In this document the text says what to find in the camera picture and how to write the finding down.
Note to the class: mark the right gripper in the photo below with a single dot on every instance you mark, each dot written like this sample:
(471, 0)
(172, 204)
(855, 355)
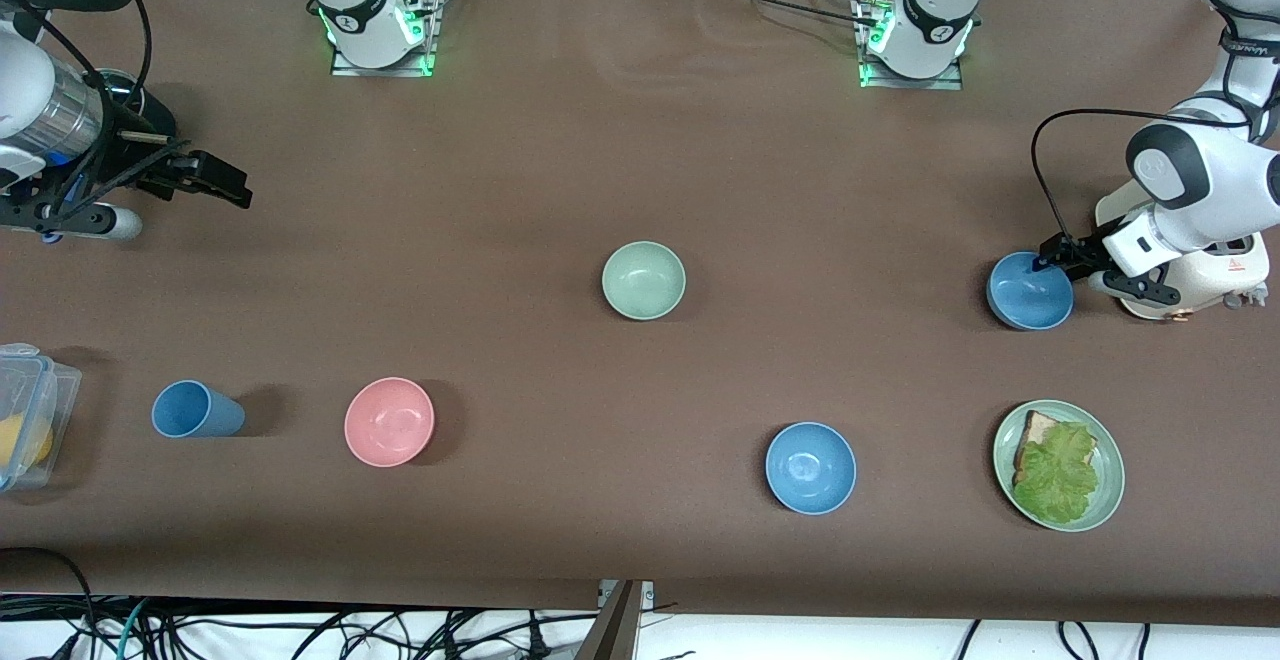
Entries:
(148, 162)

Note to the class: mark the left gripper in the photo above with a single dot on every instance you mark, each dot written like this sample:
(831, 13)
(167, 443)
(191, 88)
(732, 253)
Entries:
(1076, 252)

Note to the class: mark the blue plastic bowl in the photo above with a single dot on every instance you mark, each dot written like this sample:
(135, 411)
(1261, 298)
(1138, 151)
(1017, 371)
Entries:
(810, 467)
(1025, 300)

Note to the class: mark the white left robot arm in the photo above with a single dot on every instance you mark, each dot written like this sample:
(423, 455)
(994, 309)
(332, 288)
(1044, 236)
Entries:
(940, 10)

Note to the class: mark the pink plastic bowl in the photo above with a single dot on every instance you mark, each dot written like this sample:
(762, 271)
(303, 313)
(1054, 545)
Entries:
(390, 422)

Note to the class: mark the green plastic bowl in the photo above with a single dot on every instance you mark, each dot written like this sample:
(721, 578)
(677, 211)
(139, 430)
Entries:
(645, 280)

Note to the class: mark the white appliance with red label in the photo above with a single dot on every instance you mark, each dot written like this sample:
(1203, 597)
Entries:
(1215, 275)

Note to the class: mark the bread slice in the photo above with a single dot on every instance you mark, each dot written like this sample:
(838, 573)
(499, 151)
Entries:
(1040, 427)

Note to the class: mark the green lettuce leaf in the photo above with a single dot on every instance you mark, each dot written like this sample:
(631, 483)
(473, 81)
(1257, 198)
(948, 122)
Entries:
(1058, 475)

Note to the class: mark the green round plate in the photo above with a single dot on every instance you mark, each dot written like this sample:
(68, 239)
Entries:
(1112, 470)

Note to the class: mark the light blue ribbed cup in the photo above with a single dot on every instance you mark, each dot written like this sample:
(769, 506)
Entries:
(197, 409)

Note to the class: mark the clear plastic food container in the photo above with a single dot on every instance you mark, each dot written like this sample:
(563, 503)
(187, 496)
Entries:
(35, 380)

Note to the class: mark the yellow food item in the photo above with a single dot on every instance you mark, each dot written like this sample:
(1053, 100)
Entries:
(20, 440)

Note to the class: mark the silver metal bracket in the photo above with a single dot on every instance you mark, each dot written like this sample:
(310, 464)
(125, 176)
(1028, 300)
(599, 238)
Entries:
(648, 592)

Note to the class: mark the dark camera stand post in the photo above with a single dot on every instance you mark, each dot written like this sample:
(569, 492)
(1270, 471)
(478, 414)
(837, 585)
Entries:
(612, 630)

